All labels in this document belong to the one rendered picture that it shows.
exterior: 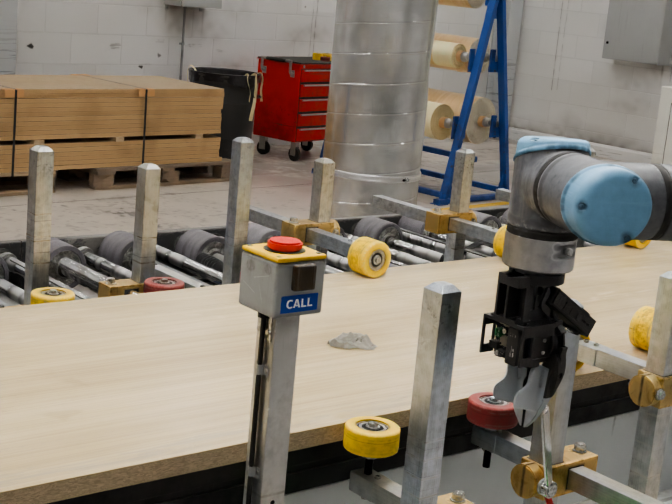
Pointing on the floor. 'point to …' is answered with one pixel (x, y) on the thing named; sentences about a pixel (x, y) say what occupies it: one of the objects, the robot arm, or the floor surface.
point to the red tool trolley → (292, 102)
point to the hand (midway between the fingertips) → (528, 415)
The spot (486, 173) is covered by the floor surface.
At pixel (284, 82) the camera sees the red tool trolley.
